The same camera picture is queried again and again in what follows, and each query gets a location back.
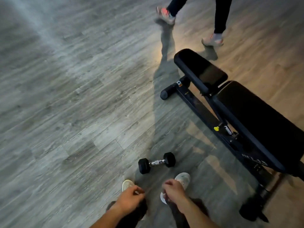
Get medium black hex dumbbell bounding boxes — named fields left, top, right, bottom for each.
left=138, top=152, right=176, bottom=175

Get person's left hand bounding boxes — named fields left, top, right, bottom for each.
left=114, top=185, right=146, bottom=218

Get person's right hand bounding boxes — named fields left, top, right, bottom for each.
left=162, top=179, right=189, bottom=213

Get dark grey trousers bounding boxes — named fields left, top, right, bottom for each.
left=105, top=198, right=209, bottom=228

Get white sneaker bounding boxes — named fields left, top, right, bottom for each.
left=160, top=172, right=191, bottom=205
left=122, top=180, right=135, bottom=193

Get person's right forearm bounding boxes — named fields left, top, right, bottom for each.
left=179, top=199, right=220, bottom=228

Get black adjustable weight bench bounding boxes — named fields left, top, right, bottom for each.
left=160, top=48, right=304, bottom=223

